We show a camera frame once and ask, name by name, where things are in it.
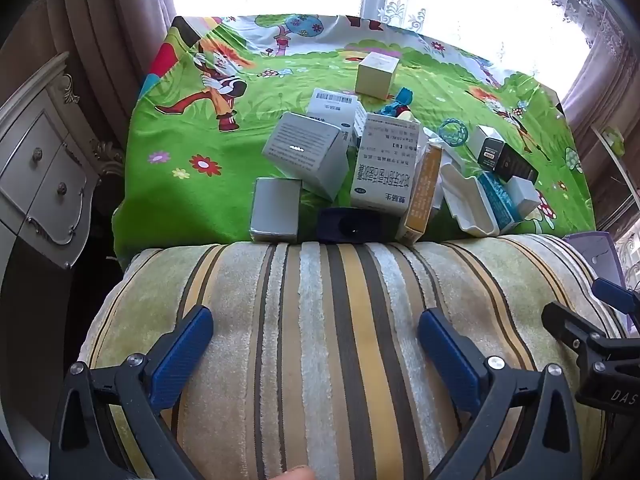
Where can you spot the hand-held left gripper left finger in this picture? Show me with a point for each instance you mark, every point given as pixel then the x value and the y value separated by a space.
pixel 182 355

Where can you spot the person's left hand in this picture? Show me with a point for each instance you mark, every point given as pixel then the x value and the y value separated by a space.
pixel 295 474

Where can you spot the dark blue plastic object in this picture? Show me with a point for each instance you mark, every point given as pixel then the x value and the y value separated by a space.
pixel 350 225

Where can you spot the teal patterned box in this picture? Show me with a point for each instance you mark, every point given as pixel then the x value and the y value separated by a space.
pixel 497 200

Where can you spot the white medicine box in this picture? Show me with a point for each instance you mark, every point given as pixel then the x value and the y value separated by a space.
pixel 382 165

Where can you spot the white box small barcode label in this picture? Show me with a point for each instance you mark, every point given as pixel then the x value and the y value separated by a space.
pixel 359 125

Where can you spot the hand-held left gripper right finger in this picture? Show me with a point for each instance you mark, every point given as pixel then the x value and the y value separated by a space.
pixel 450 360

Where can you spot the green tissue pack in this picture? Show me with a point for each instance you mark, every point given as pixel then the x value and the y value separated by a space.
pixel 614 139

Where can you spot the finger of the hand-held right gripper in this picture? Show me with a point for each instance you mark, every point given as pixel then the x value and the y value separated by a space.
pixel 570 327
pixel 615 295

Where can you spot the mauve patterned curtain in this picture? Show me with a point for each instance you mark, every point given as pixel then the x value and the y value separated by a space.
pixel 605 80

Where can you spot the purple cardboard box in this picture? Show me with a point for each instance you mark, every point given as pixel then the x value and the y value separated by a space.
pixel 595 255

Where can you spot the white plastic case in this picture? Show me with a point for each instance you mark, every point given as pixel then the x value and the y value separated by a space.
pixel 470 207

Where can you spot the white carved dresser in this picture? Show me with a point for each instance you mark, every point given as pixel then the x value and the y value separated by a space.
pixel 45 170

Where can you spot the cream cube box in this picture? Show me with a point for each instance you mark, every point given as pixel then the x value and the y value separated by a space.
pixel 377 77

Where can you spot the striped plush cushion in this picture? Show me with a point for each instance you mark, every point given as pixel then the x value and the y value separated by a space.
pixel 310 350

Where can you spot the yellow orange box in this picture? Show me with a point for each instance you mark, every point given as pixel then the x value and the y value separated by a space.
pixel 420 192

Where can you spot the blue plastic toy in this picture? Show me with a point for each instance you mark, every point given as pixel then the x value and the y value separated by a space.
pixel 397 102

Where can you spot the large white cardboard box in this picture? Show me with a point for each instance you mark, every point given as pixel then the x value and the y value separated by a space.
pixel 305 155

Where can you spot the sheer white lace curtain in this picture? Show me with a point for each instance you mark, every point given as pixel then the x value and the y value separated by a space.
pixel 500 5

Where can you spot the green cartoon printed sheet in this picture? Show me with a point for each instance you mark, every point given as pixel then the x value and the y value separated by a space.
pixel 200 200

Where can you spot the small grey box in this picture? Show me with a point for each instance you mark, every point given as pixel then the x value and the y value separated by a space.
pixel 275 212

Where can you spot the white box with long barcode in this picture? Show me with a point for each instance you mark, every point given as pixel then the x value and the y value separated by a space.
pixel 330 102

